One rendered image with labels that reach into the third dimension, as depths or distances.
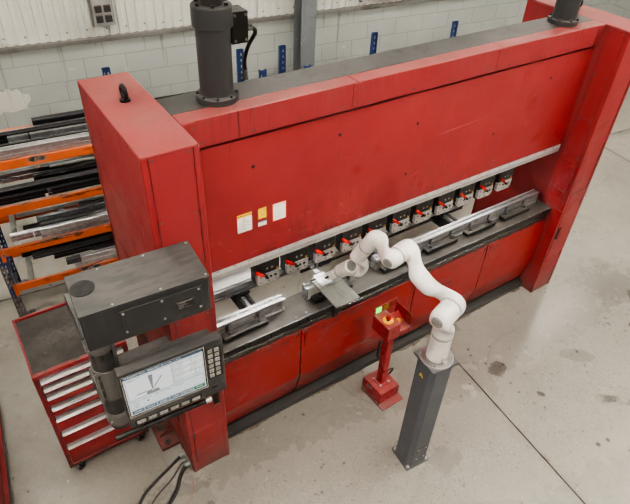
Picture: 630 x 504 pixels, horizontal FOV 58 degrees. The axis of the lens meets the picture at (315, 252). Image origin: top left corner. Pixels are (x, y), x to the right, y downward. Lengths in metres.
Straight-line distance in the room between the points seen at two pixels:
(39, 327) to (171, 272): 1.49
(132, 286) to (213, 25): 1.11
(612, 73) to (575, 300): 2.06
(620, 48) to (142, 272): 3.40
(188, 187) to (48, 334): 1.47
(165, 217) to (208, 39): 0.77
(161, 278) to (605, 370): 3.74
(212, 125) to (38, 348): 1.65
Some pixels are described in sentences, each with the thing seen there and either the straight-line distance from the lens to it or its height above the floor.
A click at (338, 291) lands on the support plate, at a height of 1.00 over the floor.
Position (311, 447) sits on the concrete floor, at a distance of 4.03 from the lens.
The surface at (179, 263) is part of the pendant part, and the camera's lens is 2.32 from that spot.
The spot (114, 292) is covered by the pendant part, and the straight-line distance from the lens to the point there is 2.25.
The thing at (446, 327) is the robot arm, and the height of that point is 1.36.
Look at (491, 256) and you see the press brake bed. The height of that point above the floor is 0.62.
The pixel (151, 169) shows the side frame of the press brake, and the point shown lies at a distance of 2.35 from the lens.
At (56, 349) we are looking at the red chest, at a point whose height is 0.98.
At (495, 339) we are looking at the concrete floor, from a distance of 4.92.
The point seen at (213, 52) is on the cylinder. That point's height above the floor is 2.54.
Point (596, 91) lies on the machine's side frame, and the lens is 4.57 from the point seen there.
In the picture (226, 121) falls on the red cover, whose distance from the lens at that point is 2.63.
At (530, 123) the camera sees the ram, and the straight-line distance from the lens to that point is 4.32.
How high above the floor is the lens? 3.43
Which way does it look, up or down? 39 degrees down
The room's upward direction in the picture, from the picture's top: 3 degrees clockwise
